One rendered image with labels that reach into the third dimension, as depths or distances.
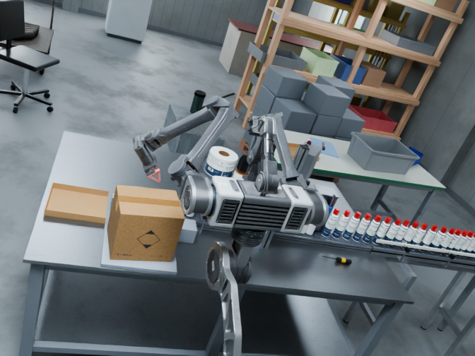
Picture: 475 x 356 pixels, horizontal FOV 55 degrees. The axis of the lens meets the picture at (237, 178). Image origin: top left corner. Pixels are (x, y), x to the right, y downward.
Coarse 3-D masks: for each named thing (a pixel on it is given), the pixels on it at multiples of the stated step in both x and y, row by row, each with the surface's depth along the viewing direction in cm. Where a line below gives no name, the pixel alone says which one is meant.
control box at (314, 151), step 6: (312, 144) 250; (312, 150) 242; (318, 150) 244; (312, 156) 236; (318, 156) 250; (306, 162) 239; (312, 162) 239; (306, 168) 240; (312, 168) 252; (306, 174) 241; (306, 180) 250
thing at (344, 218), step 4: (348, 212) 282; (344, 216) 283; (340, 220) 285; (344, 220) 283; (340, 224) 285; (344, 224) 285; (336, 228) 288; (340, 228) 286; (336, 232) 288; (340, 232) 288; (332, 236) 291; (336, 236) 289
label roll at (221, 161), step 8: (216, 152) 311; (224, 152) 317; (232, 152) 319; (208, 160) 311; (216, 160) 306; (224, 160) 305; (232, 160) 308; (208, 168) 312; (216, 168) 308; (224, 168) 308; (232, 168) 311; (224, 176) 311
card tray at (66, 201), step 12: (60, 192) 252; (72, 192) 255; (84, 192) 258; (96, 192) 259; (108, 192) 261; (48, 204) 240; (60, 204) 243; (72, 204) 246; (84, 204) 249; (96, 204) 252; (60, 216) 233; (72, 216) 235; (84, 216) 236; (96, 216) 238
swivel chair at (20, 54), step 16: (16, 0) 475; (0, 16) 456; (16, 16) 481; (0, 32) 462; (16, 32) 487; (16, 48) 497; (16, 64) 470; (32, 64) 472; (48, 64) 489; (32, 96) 507; (48, 96) 539; (16, 112) 486
